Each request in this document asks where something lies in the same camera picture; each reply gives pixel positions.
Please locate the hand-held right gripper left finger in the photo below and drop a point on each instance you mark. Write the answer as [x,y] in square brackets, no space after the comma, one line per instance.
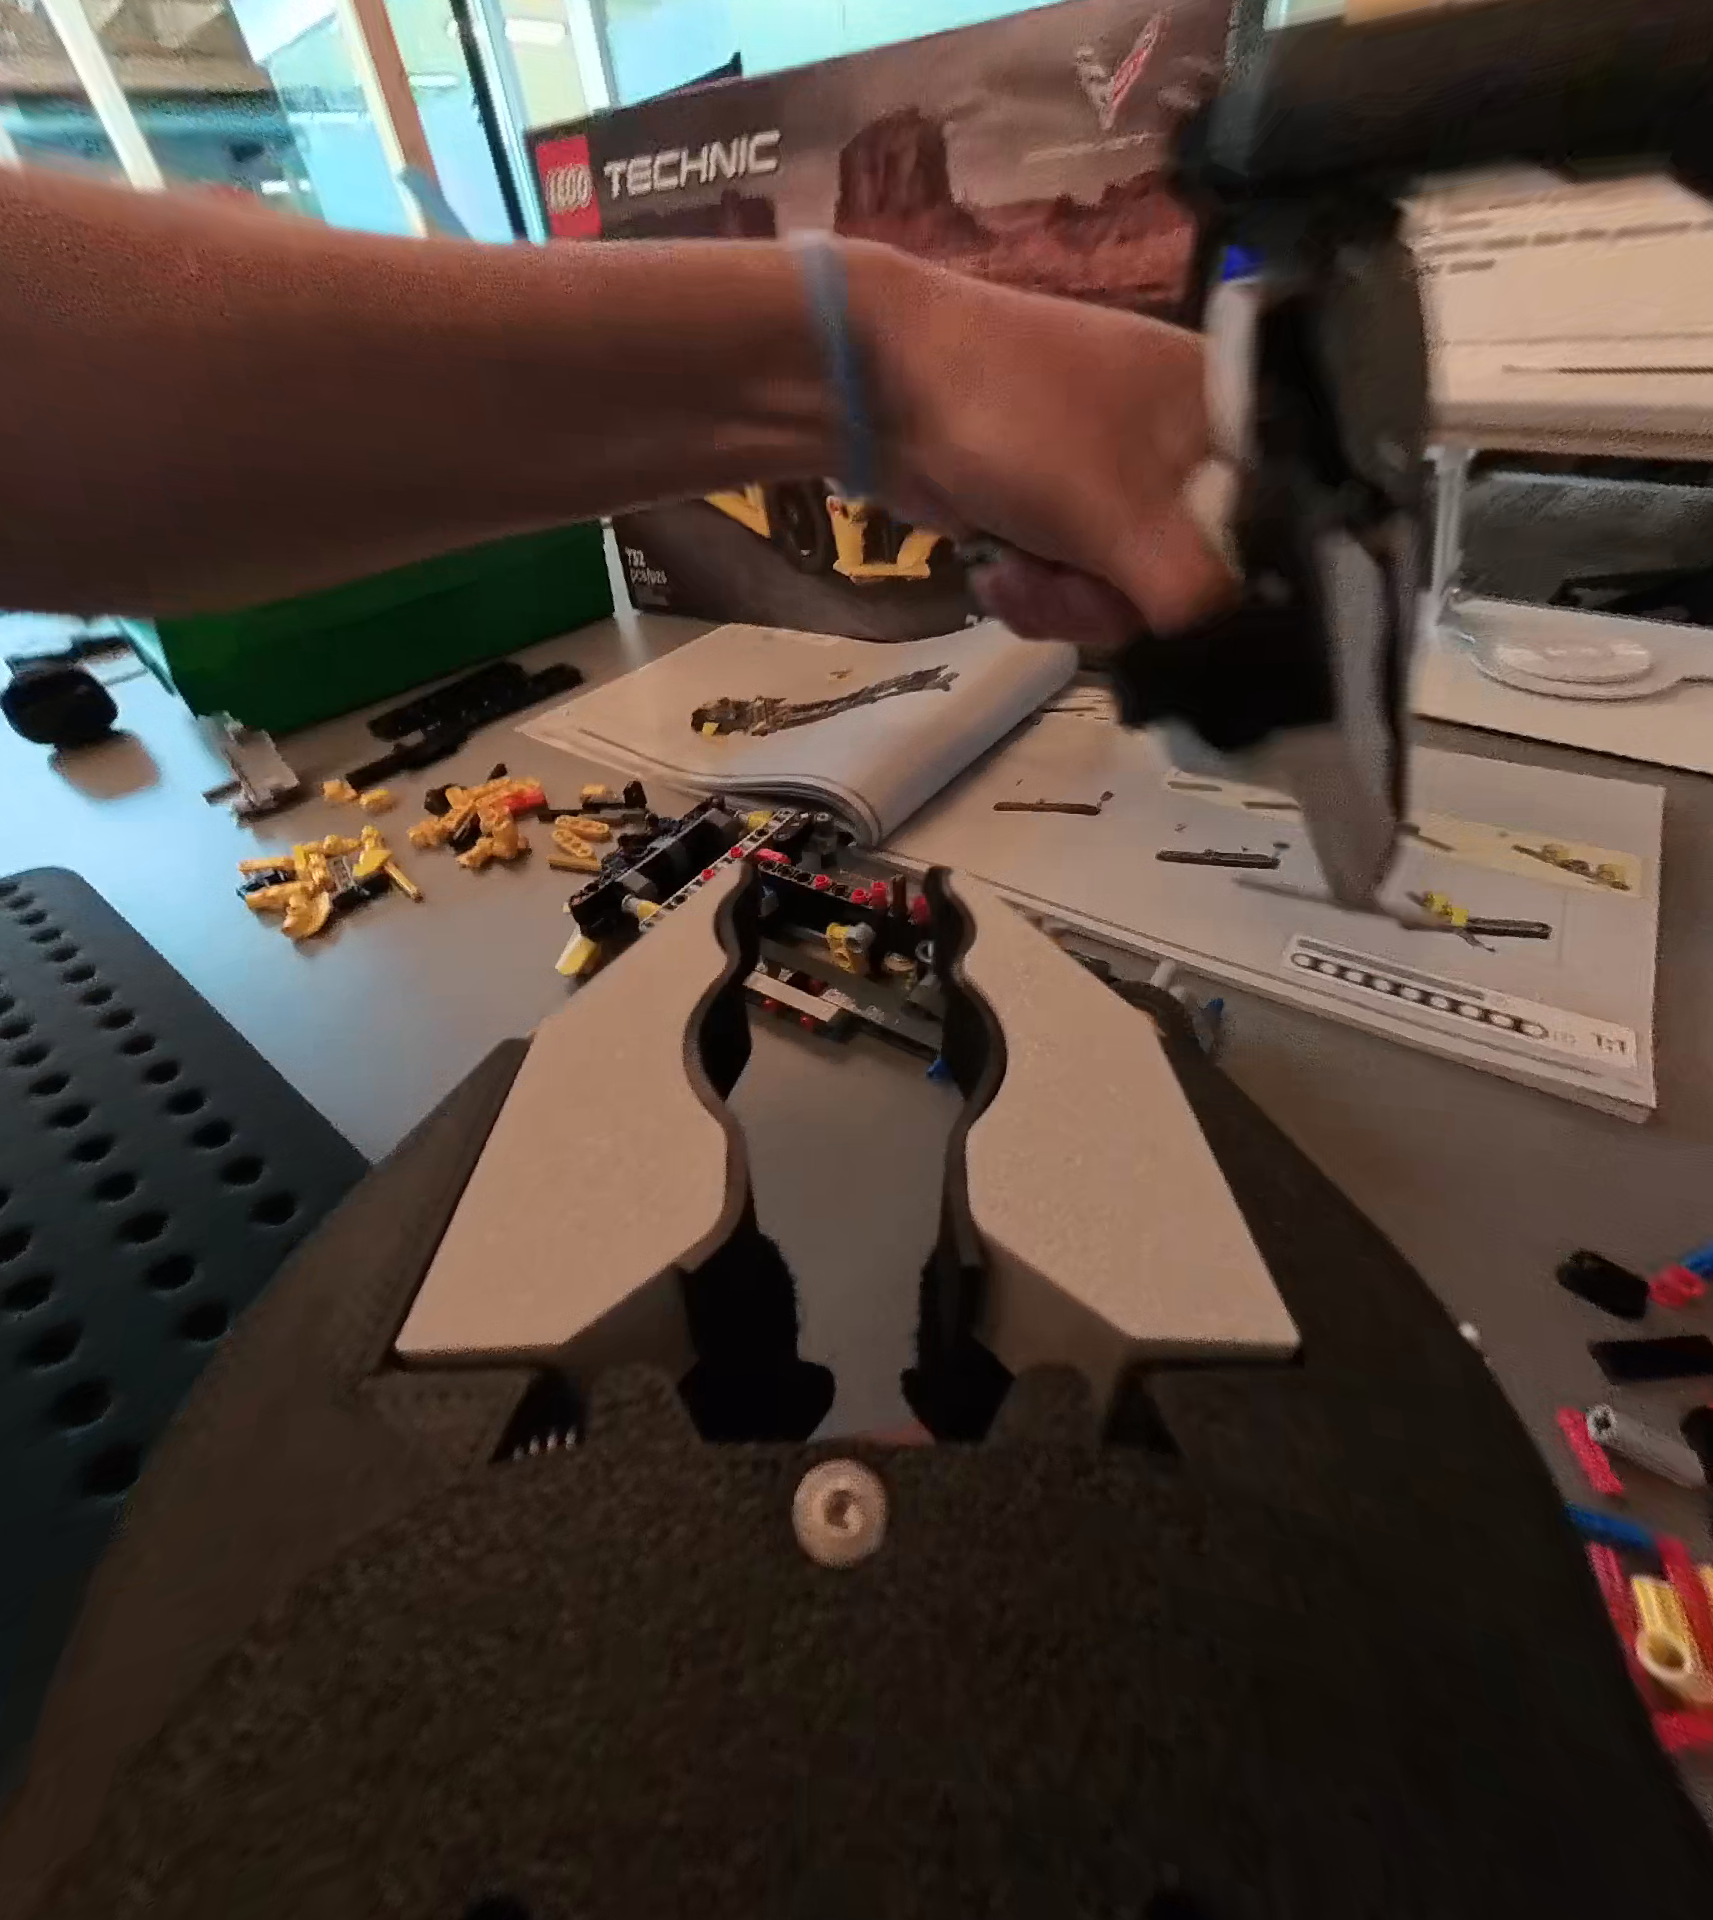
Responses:
[584,1169]

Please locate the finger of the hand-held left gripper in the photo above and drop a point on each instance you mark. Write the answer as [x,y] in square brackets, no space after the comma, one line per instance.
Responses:
[1357,721]

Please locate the black lego wheel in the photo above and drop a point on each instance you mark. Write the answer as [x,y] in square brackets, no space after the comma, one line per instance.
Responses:
[60,704]

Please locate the lego set box yellow car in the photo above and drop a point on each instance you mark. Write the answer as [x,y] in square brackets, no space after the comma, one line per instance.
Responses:
[947,164]

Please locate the small black lego frame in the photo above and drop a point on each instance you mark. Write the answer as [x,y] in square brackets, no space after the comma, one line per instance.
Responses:
[482,693]

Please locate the grey lego piece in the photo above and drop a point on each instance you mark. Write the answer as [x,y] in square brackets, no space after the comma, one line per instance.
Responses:
[253,768]

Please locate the blue wristband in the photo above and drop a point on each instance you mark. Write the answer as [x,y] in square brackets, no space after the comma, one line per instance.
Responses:
[840,376]

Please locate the wooden document stand white base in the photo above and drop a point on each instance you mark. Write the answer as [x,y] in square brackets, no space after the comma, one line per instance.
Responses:
[1546,734]

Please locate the green plastic bin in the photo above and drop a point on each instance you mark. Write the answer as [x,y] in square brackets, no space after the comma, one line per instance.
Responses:
[389,645]

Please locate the lego instruction booklet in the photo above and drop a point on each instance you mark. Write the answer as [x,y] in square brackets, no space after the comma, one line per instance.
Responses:
[947,779]

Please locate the person's left forearm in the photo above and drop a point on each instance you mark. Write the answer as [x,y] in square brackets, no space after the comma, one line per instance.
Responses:
[346,389]

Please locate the pile of yellow lego connectors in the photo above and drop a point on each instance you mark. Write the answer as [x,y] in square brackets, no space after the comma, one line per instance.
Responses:
[473,818]

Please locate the lego car chassis assembly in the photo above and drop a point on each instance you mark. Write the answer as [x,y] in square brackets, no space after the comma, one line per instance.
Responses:
[677,868]

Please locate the large black lego frame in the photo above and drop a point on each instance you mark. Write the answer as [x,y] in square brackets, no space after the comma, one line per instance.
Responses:
[412,758]

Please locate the person's left hand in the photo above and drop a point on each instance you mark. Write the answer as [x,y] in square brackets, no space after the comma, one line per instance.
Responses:
[1036,434]

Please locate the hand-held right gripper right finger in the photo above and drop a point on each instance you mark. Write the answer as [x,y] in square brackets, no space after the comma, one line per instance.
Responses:
[1111,1185]

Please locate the printed paper sheet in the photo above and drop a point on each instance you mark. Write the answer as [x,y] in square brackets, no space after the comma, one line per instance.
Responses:
[1621,300]

